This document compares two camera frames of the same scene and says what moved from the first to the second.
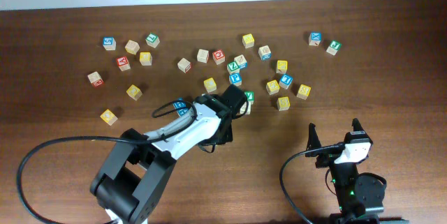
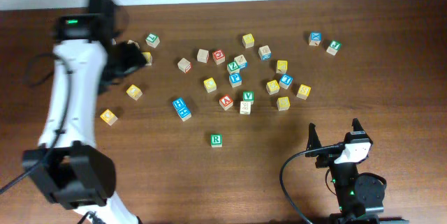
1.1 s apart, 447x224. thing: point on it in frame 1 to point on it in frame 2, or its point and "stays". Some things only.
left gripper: x=227 y=137 to x=144 y=61
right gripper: x=326 y=156 stays
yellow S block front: x=283 y=103 stays
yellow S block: x=304 y=91 stays
